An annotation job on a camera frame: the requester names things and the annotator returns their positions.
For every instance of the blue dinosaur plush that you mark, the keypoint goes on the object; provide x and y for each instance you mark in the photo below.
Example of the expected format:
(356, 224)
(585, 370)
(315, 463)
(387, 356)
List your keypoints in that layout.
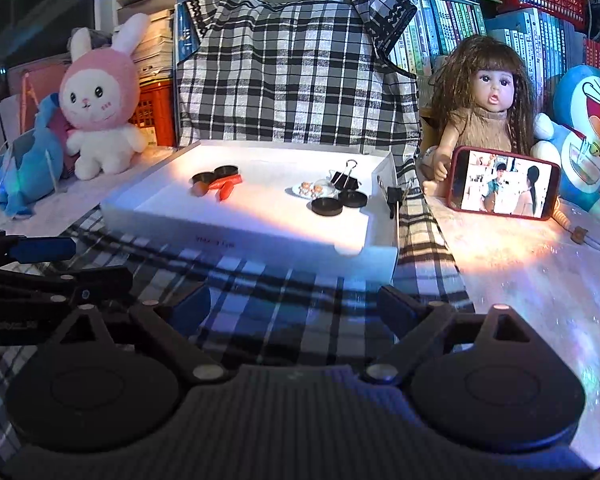
(32, 165)

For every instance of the red chili pepper toy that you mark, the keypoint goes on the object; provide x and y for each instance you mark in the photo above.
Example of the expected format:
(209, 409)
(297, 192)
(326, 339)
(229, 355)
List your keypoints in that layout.
(219, 183)

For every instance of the black round cap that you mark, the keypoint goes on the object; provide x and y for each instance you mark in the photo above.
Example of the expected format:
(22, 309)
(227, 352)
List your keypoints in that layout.
(352, 199)
(206, 177)
(326, 206)

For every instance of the brown haired doll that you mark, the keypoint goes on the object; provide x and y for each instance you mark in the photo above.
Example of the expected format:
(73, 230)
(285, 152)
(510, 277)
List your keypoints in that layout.
(482, 98)

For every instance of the white shallow cardboard box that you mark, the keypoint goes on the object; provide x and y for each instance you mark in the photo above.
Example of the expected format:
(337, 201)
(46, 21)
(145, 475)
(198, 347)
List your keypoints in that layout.
(262, 220)

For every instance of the black white plaid cloth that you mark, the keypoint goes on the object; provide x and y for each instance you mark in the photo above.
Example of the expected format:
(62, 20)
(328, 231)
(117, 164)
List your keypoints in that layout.
(305, 72)

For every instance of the black round lid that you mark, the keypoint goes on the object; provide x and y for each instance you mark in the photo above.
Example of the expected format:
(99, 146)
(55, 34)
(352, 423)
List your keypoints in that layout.
(225, 171)

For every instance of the pink white bunny plush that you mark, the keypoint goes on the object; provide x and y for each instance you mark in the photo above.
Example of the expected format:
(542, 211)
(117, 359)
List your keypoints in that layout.
(98, 95)

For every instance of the red cased smartphone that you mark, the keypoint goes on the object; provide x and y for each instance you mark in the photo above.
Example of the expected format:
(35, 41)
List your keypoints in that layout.
(502, 184)

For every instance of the red plastic crate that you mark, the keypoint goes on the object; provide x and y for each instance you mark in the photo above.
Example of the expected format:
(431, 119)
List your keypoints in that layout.
(154, 114)

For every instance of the stack of books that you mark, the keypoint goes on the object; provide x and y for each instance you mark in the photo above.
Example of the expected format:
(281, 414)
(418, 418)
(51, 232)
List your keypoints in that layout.
(169, 39)

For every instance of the pink handbag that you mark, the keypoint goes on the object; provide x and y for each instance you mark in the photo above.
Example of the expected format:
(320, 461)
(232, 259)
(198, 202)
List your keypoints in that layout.
(32, 82)

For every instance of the large black binder clip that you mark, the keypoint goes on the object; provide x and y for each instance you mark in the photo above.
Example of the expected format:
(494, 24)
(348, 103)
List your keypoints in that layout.
(394, 196)

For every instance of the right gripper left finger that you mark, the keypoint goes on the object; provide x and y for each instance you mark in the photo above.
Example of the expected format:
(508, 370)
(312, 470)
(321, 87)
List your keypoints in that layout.
(166, 329)

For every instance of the blue Doraemon plush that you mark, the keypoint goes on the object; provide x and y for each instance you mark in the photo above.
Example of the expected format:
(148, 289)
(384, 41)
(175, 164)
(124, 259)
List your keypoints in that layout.
(570, 137)

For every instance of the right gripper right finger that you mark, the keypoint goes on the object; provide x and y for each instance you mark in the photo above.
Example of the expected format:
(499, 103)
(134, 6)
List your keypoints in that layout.
(421, 329)

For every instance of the small black binder clip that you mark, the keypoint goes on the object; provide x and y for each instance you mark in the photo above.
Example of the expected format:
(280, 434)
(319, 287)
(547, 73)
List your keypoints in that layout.
(343, 180)

